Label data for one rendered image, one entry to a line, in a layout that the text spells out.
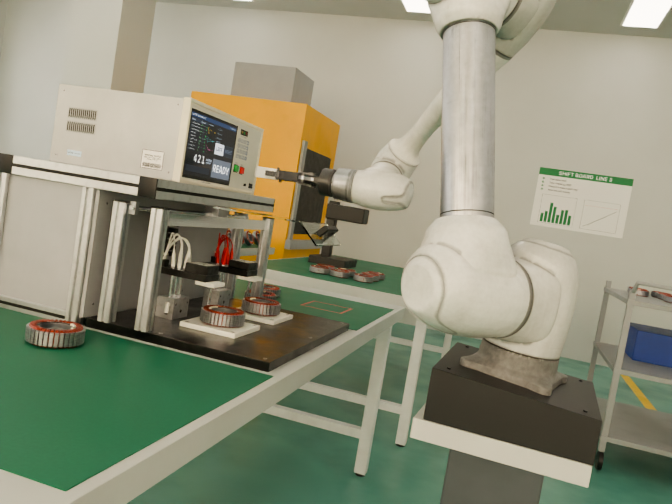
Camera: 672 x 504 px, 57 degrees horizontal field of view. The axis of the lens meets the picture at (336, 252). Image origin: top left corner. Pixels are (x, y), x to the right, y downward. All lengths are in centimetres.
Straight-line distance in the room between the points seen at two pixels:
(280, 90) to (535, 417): 478
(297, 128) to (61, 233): 387
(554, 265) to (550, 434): 31
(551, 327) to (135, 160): 104
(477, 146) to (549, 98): 574
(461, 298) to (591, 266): 574
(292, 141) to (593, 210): 320
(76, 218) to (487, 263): 94
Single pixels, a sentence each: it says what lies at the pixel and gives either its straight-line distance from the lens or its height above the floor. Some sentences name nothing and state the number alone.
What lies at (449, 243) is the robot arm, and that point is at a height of 109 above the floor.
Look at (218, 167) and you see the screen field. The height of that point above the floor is 117.
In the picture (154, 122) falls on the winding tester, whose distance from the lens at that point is 160.
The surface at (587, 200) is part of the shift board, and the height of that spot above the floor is 163.
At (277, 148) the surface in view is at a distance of 531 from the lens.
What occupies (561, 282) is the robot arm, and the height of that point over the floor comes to 105.
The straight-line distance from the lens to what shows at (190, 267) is 158.
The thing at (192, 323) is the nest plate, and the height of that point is 78.
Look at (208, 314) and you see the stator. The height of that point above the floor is 81.
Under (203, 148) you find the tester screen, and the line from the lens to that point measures 162.
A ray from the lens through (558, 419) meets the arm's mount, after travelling 118.
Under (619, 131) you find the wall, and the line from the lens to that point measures 688.
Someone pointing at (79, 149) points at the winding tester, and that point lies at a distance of 172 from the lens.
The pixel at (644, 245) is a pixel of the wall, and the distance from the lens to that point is 683.
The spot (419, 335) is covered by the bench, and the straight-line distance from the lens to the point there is 308.
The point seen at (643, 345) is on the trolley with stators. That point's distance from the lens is 393.
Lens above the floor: 111
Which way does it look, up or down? 4 degrees down
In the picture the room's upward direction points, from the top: 9 degrees clockwise
